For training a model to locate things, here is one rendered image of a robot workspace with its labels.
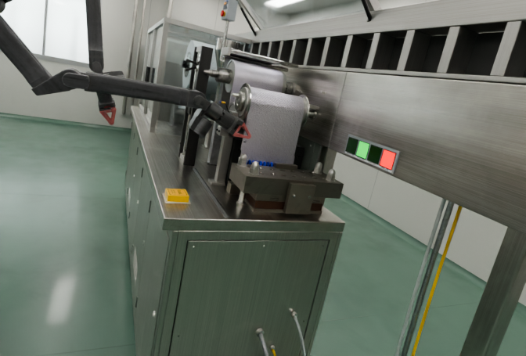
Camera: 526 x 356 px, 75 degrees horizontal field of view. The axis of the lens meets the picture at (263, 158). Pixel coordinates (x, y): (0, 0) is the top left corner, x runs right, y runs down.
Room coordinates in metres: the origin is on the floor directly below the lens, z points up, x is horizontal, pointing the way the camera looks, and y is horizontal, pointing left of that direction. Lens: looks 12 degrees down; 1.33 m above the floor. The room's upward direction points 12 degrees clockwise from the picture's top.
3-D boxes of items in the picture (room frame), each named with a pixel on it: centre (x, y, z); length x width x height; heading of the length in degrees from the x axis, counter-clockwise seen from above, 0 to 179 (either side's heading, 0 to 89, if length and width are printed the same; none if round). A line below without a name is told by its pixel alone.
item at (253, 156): (1.34, -0.02, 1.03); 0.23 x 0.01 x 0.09; 115
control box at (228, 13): (1.85, 0.33, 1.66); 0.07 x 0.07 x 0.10; 31
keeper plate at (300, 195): (1.17, -0.16, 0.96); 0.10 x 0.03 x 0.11; 115
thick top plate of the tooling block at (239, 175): (1.25, -0.10, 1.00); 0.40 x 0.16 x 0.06; 115
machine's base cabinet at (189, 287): (2.22, 0.47, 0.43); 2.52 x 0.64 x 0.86; 25
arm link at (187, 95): (1.11, 0.44, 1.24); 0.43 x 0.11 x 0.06; 118
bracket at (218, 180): (1.36, 0.17, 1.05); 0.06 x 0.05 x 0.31; 115
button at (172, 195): (1.10, 0.26, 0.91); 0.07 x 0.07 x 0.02; 25
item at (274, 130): (1.34, -0.02, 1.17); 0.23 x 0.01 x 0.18; 115
